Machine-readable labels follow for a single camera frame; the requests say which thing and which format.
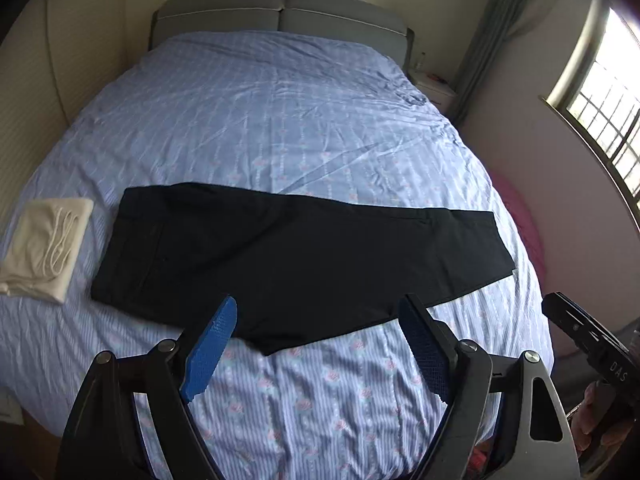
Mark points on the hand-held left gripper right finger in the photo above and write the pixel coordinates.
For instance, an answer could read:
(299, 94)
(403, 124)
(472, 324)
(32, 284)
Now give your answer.
(425, 347)

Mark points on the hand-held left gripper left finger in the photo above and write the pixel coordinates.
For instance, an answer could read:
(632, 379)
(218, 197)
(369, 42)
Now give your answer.
(210, 350)

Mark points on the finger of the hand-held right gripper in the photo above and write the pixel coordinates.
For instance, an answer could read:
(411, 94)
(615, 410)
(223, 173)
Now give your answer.
(570, 320)

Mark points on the black pants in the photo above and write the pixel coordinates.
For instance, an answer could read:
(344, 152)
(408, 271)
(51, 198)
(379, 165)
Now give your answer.
(300, 260)

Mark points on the person's right hand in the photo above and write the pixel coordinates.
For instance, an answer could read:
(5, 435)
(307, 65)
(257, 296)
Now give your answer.
(586, 417)

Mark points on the pink cushion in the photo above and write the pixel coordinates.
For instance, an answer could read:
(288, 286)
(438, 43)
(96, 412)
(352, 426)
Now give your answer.
(525, 230)

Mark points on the cream folded garment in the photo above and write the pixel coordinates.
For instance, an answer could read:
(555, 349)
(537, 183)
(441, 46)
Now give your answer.
(42, 247)

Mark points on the barred window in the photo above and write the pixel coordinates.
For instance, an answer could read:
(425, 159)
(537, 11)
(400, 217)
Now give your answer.
(607, 105)

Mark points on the bed with blue striped sheet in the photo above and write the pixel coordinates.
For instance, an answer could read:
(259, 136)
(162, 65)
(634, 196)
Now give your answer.
(280, 125)

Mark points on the white nightstand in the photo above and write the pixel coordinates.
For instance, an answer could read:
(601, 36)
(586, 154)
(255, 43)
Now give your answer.
(434, 89)

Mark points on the green curtain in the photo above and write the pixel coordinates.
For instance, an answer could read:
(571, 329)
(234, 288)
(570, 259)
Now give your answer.
(500, 30)

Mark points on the cream sliding wardrobe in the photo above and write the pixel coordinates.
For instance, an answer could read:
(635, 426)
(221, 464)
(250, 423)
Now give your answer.
(65, 75)

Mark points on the grey padded headboard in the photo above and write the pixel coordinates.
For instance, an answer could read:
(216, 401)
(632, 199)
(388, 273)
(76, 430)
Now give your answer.
(280, 17)

